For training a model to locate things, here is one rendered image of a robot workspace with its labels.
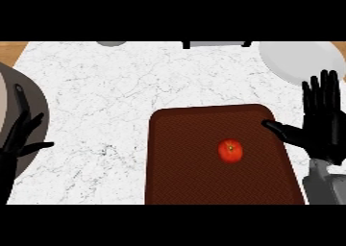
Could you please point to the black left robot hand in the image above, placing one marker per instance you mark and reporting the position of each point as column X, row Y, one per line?
column 10, row 144

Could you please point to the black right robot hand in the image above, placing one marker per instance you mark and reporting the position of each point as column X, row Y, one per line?
column 324, row 129

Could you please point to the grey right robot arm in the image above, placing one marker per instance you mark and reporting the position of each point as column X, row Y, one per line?
column 328, row 185

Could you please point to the red tomato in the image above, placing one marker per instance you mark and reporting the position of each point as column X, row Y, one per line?
column 229, row 151

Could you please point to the white round plate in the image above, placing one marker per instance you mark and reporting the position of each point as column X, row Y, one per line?
column 299, row 61

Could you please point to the brown rectangular tray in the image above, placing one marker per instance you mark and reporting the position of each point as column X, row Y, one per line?
column 217, row 160

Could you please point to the grey appliance with black feet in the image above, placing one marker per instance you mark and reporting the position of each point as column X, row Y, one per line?
column 216, row 44

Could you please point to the small grey round object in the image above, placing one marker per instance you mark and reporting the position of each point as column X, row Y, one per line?
column 111, row 43

